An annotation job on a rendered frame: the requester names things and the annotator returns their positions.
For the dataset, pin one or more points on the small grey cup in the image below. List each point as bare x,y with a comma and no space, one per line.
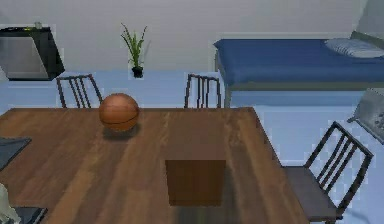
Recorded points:
38,25

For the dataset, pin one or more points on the striped grey pillow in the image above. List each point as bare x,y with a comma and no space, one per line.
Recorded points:
355,47

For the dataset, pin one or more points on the brown wooden table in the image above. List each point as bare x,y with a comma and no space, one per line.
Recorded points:
83,166

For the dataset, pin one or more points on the brown wooden box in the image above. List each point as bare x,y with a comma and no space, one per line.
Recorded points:
195,173

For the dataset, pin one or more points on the green house plant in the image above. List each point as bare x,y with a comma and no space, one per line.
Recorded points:
134,50

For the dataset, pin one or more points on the pale green statue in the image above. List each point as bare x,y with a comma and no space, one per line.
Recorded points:
6,208

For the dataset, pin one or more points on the dark grey laptop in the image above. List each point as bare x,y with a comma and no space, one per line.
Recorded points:
10,148

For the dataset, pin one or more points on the grey flat object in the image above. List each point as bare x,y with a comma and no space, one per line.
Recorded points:
371,113

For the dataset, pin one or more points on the dark slatted chair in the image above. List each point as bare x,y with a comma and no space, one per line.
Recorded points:
313,186
202,90
78,89

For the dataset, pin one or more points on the black cabinet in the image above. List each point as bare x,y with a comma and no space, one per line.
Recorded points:
33,55

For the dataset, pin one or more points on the dark grey flat book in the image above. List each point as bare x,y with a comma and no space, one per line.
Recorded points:
31,215

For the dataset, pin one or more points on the blue bed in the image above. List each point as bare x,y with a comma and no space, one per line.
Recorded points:
293,63

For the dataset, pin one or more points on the orange basketball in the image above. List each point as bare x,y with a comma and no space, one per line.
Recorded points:
118,111

